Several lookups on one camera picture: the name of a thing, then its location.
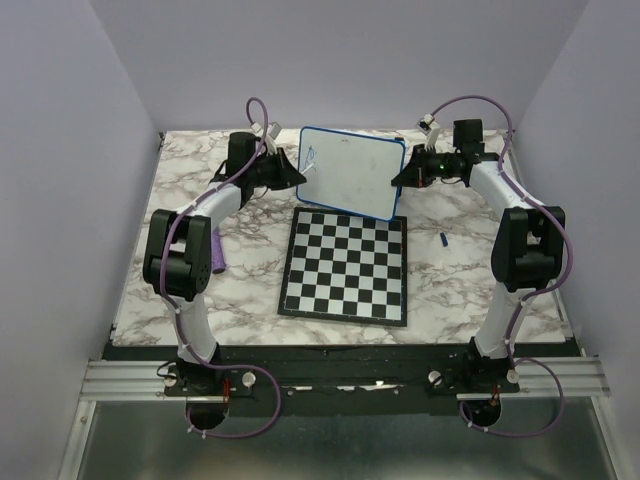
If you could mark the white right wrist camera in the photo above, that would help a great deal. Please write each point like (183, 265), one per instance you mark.
(431, 129)

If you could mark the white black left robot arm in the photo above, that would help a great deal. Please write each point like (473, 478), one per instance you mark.
(178, 254)

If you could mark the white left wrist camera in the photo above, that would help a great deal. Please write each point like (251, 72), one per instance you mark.
(272, 132)

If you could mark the black white chessboard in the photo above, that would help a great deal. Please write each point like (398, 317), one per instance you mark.
(346, 268)

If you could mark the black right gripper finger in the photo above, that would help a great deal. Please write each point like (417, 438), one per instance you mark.
(416, 161)
(410, 176)

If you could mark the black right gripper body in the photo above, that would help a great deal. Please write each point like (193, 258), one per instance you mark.
(437, 165)

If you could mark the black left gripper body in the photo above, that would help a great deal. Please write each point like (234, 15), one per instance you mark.
(260, 171)

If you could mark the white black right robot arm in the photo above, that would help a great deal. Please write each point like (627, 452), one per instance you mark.
(527, 253)

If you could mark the white blue whiteboard marker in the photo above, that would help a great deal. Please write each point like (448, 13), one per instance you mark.
(308, 168)

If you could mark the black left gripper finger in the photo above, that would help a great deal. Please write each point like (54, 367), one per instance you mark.
(276, 186)
(287, 173)

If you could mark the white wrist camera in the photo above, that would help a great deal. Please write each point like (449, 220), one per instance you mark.
(431, 129)
(272, 132)

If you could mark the purple glitter microphone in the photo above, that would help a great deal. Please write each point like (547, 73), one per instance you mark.
(218, 264)

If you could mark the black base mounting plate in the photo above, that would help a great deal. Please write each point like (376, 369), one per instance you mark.
(348, 380)

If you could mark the blue framed whiteboard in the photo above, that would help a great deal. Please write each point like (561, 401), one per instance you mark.
(353, 171)

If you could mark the aluminium frame rail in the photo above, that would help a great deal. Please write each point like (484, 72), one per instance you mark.
(558, 425)

